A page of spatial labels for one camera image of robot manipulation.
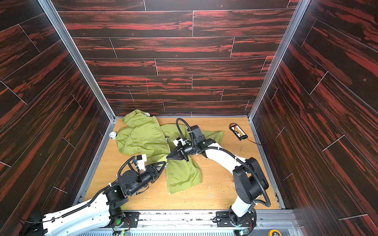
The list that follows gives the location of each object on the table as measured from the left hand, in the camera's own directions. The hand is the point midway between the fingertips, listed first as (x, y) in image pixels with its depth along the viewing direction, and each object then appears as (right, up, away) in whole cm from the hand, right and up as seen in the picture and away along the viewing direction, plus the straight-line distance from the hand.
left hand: (167, 165), depth 70 cm
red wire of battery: (+59, +8, +35) cm, 69 cm away
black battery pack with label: (+48, +15, +37) cm, 63 cm away
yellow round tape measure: (+51, -31, -1) cm, 60 cm away
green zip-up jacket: (-23, +14, +34) cm, 43 cm away
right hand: (0, +3, +4) cm, 5 cm away
